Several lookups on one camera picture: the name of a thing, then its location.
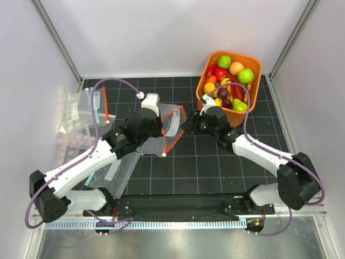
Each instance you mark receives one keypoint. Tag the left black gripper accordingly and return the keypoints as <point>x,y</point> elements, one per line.
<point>159,126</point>

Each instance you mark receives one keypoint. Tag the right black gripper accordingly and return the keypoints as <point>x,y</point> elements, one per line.
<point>191,123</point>

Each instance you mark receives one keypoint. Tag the orange zipper clear bag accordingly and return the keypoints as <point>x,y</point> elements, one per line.
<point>172,117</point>

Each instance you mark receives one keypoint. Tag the green apple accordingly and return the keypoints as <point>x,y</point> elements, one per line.
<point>245,76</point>
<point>224,62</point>

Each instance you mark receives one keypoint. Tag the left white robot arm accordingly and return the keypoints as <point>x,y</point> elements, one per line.
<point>51,192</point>

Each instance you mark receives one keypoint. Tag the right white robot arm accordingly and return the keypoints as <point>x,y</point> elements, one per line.
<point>297,181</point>

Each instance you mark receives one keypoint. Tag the clear bag white label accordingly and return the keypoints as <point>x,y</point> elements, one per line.
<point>114,176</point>

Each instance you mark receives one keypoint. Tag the green apple top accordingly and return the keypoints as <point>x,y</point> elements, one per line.
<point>224,62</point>

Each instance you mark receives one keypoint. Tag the black grid mat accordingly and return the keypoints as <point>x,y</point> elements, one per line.
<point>196,165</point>

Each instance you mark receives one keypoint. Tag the yellow orange fruit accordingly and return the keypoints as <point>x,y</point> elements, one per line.
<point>208,88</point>

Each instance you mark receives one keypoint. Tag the dark red plum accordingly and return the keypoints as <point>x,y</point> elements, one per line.
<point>227,103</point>

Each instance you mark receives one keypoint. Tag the dark purple plum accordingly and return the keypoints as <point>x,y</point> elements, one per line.
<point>223,93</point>

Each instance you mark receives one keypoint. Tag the orange plastic basket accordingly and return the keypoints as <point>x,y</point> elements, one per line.
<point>235,118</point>

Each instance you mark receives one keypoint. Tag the small orange pumpkin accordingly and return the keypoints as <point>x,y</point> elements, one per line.
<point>211,79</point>

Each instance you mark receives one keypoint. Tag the green pear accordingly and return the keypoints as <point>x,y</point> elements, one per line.
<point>239,106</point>

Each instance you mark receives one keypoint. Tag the red chili pepper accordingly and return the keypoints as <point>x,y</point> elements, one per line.
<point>236,90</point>

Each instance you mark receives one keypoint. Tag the peach fruit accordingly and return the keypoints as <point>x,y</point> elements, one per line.
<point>235,68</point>

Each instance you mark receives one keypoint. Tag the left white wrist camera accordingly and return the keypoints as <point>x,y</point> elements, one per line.
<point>149,101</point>

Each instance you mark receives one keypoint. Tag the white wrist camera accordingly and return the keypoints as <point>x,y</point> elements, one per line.
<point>207,102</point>
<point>149,101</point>

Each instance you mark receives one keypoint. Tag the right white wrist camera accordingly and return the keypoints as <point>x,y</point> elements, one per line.
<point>207,102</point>

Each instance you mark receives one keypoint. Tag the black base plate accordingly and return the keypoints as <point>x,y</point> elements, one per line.
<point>182,207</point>

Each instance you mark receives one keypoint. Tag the slotted cable duct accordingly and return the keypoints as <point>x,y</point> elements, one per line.
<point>93,224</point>

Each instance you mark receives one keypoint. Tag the aluminium front rail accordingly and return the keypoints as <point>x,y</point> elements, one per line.
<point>73,213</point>

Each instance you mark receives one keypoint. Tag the left aluminium frame post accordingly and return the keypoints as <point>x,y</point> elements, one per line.
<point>44,16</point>

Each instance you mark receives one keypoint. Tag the aluminium frame post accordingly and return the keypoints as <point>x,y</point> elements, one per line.
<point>44,16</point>
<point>301,22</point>

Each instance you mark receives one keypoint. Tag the right aluminium frame post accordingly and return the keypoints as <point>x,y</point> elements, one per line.
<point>301,22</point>

